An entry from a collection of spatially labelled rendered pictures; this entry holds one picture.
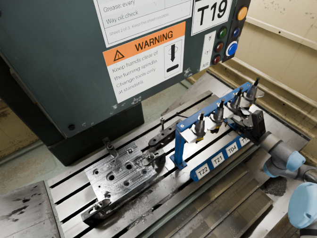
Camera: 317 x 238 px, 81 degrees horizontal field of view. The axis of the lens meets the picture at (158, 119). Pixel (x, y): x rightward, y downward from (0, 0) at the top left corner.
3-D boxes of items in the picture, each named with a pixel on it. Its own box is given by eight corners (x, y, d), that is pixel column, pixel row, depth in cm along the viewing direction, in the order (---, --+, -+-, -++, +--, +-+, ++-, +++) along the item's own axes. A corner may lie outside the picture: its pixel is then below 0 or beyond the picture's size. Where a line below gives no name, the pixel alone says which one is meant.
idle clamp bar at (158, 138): (184, 128, 119) (185, 122, 114) (152, 152, 109) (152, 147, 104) (178, 124, 121) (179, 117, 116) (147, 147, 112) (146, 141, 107)
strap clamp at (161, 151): (165, 161, 105) (165, 148, 94) (146, 174, 101) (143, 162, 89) (162, 157, 107) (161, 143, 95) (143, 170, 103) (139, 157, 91)
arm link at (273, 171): (287, 183, 84) (301, 174, 75) (261, 175, 87) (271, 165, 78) (287, 167, 88) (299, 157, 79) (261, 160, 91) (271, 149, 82)
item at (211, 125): (218, 126, 81) (219, 125, 80) (209, 132, 79) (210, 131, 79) (206, 116, 85) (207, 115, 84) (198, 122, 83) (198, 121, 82)
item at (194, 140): (199, 139, 77) (199, 138, 77) (189, 146, 75) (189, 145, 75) (188, 128, 81) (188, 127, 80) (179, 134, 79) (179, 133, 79)
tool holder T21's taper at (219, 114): (216, 111, 84) (219, 100, 79) (225, 115, 82) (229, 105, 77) (211, 116, 83) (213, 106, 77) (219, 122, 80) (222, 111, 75)
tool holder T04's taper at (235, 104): (233, 99, 88) (237, 89, 83) (241, 105, 86) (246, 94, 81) (227, 104, 87) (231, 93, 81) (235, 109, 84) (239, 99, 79)
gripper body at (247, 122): (233, 131, 89) (254, 149, 83) (239, 120, 83) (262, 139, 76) (244, 123, 92) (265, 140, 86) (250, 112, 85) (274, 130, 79)
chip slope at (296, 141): (290, 159, 133) (311, 139, 113) (220, 223, 109) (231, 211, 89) (202, 91, 181) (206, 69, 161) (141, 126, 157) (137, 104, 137)
